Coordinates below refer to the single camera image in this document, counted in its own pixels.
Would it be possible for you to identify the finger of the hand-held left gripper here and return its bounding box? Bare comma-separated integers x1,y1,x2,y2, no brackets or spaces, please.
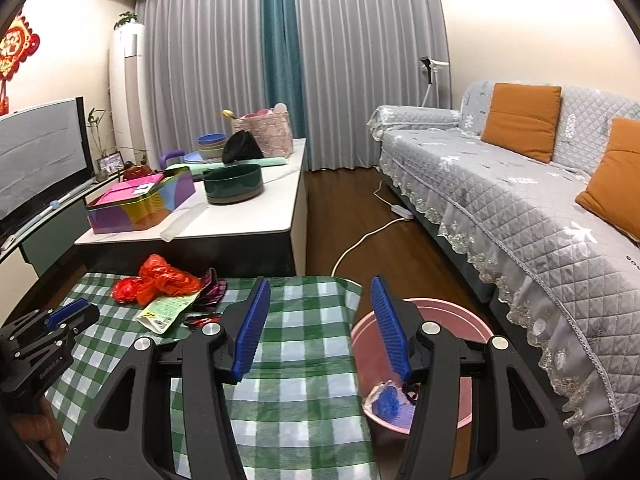
44,298,92,328
52,303,101,343

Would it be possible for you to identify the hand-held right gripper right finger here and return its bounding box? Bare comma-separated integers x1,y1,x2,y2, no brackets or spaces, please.
369,274,586,480

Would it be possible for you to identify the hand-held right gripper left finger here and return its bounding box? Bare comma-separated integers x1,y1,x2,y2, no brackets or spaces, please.
59,275,273,480

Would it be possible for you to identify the small red black wrapper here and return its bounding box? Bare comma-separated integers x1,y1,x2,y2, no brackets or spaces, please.
184,312,223,328

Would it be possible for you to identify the small red plastic bag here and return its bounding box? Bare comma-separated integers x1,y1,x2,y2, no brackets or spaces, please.
111,277,146,303

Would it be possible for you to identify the maroon patterned wrapper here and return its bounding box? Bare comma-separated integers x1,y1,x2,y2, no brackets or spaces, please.
192,267,228,311

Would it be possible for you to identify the pink plastic bin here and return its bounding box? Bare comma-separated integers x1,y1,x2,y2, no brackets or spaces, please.
350,297,493,431

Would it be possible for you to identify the blue plastic bag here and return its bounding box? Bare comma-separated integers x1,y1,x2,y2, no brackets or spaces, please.
375,387,408,418

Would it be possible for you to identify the green packet yellow label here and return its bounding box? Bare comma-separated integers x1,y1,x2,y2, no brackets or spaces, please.
136,294,199,335

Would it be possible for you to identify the large red plastic bag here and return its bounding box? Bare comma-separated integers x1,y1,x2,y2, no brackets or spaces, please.
137,254,203,306

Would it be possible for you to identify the person's left hand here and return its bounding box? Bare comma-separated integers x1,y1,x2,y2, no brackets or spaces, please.
10,400,68,466

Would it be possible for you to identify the green checked tablecloth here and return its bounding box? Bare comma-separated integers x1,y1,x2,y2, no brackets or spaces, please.
30,272,381,480

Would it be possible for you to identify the grey white television stand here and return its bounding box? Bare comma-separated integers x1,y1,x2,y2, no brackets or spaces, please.
0,170,126,281

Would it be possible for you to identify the white rod blue grip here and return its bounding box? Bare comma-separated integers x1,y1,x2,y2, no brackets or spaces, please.
0,180,98,251

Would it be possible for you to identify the colourful tin box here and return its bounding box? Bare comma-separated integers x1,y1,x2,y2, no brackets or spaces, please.
85,166,197,235

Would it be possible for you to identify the white top coffee table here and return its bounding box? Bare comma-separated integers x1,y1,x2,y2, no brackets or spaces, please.
74,137,308,278

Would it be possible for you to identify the pink flat box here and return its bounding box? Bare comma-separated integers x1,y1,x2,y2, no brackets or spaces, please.
92,174,166,207

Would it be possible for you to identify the dark green round container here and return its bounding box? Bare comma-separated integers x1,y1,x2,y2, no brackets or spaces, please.
202,162,265,206

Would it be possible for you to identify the television with grey cover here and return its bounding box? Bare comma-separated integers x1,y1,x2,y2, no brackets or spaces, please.
0,96,96,241

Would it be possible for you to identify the red glossy teapot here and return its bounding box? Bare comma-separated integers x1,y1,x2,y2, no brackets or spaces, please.
121,157,151,181

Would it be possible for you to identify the sofa with grey quilted cover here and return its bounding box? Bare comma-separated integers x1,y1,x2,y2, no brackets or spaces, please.
367,80,640,456

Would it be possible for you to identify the mint green folded cloth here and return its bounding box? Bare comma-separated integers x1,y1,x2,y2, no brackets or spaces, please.
165,156,287,171

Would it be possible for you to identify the black fabric pouch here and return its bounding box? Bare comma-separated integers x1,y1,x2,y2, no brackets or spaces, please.
221,129,265,164

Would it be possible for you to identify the bamboo plant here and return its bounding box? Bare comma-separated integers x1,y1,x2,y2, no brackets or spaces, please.
86,107,113,161

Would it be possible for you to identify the stack of coloured bowls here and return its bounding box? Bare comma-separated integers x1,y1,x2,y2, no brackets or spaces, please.
196,132,228,161

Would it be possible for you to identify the pink basket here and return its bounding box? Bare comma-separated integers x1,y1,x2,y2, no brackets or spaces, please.
231,102,293,158

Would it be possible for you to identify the white standing air conditioner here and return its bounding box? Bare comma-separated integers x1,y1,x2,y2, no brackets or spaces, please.
109,22,151,161

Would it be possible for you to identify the orange cushion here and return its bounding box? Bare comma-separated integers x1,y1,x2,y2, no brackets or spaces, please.
481,82,563,163
575,117,640,243

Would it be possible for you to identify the white floor lamp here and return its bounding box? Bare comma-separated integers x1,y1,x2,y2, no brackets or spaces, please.
419,56,451,108

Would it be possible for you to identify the grey curtain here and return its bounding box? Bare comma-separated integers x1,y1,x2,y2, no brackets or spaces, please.
135,0,268,161
292,0,453,171

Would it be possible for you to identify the teal curtain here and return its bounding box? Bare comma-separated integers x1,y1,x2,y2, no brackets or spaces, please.
260,0,307,141

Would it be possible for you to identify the white power cable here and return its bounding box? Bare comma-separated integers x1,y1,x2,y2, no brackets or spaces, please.
330,180,406,278

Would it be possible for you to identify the small photo frame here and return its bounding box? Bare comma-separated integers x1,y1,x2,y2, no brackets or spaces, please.
96,151,125,176

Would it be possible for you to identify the red knot wall ornament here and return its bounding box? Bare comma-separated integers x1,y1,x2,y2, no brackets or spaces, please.
0,12,41,116

